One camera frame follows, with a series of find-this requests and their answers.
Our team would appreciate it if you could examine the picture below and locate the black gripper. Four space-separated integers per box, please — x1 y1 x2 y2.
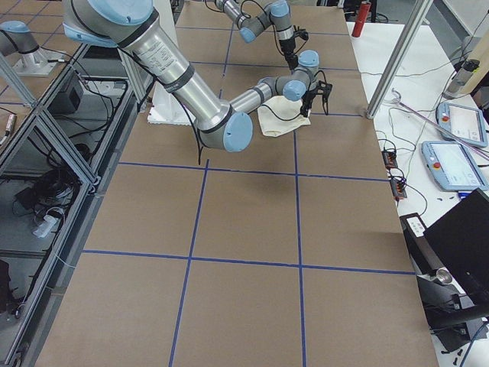
277 25 309 70
300 80 332 118

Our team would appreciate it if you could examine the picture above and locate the cream long-sleeve cat shirt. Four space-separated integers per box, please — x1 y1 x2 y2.
257 96 311 138

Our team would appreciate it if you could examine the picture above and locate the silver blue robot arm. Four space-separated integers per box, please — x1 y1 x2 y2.
63 1 332 152
213 0 309 70

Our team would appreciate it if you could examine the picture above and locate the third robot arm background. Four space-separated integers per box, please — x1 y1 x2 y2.
1 20 58 76

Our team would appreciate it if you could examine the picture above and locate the red cylinder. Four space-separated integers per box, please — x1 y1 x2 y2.
351 1 371 37

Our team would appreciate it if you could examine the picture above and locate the black relay box far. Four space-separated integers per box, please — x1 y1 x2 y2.
381 149 398 170

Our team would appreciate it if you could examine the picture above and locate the black relay box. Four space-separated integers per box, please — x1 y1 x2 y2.
381 149 398 170
389 176 407 202

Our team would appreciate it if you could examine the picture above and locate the black relay box near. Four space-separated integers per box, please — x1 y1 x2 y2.
389 176 407 202

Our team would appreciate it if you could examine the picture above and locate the near blue teach pendant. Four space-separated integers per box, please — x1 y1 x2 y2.
421 141 488 191

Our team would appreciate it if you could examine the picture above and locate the blue teach pendant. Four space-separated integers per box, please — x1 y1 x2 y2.
436 102 488 148
421 141 488 191

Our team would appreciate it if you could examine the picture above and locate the far blue teach pendant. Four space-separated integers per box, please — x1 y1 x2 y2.
436 102 488 148

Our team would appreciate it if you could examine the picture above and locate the reacher grabber stick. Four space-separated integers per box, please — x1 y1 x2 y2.
391 88 489 161

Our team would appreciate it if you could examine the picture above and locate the aluminium frame post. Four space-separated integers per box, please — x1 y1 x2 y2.
366 0 433 119

